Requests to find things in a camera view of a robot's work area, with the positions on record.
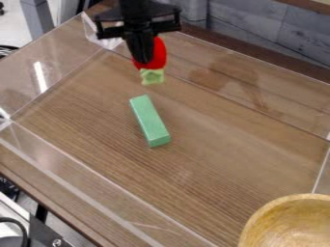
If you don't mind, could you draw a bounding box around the wooden bowl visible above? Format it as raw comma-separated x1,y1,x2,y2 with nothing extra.
238,194,330,247

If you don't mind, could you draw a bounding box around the black cable loop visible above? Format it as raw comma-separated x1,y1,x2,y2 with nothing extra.
0,217,31,247

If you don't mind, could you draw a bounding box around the black metal bracket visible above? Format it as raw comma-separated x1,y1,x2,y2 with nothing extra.
28,216,73,247

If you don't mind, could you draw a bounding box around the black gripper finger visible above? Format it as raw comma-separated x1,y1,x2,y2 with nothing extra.
124,32,144,63
141,32,155,64

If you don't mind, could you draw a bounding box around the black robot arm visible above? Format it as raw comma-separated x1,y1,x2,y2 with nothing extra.
92,0,182,64

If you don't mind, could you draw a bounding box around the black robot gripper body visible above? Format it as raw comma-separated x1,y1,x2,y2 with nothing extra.
92,3,183,41

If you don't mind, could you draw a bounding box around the green rectangular block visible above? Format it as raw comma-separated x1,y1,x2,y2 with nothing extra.
128,95,171,148

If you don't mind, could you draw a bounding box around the grey table leg post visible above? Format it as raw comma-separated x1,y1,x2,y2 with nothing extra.
19,0,55,40

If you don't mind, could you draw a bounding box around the clear acrylic tray enclosure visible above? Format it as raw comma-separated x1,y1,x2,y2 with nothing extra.
0,19,330,247

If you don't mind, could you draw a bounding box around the red plush strawberry fruit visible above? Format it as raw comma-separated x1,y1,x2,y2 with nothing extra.
132,37,167,85

